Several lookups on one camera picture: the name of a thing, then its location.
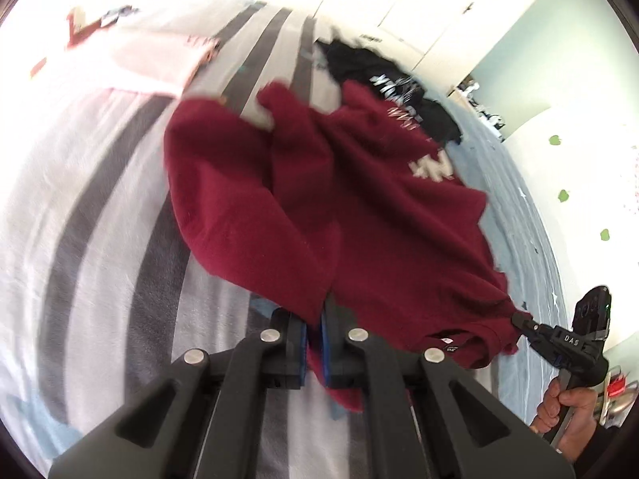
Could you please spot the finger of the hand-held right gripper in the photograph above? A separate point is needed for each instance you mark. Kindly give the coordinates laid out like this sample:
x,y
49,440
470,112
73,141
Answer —
x,y
534,332

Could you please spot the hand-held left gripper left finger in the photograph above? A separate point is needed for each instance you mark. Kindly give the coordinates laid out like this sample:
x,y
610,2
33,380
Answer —
x,y
299,354

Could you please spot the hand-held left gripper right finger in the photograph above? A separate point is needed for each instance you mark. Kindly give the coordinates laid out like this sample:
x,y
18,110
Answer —
x,y
325,354

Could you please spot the dark red shirt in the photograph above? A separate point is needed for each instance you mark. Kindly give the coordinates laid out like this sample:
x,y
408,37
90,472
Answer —
x,y
379,219

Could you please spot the person's right forearm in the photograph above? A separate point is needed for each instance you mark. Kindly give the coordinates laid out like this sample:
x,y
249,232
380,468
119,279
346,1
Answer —
x,y
596,446

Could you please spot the person's right hand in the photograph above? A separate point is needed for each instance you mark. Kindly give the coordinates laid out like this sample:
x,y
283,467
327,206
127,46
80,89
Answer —
x,y
579,409

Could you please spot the red object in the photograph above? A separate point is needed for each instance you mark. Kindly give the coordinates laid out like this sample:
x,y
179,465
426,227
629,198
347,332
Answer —
x,y
616,386

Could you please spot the small white desk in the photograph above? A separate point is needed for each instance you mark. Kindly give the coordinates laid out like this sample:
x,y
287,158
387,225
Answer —
x,y
479,105

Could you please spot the grey striped star bedsheet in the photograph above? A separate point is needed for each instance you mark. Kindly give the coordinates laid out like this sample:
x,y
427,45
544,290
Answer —
x,y
100,209

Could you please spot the black printed shirt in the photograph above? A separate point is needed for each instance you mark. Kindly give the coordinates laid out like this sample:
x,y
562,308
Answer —
x,y
359,65

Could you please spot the pink folded shirt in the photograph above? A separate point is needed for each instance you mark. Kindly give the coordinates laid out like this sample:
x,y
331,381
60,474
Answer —
x,y
154,55

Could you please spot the white wardrobe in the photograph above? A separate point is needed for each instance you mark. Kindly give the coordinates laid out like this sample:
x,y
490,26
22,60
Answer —
x,y
424,0

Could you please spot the green leaf wall sticker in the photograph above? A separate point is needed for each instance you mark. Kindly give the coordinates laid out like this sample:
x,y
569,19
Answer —
x,y
554,140
564,195
605,234

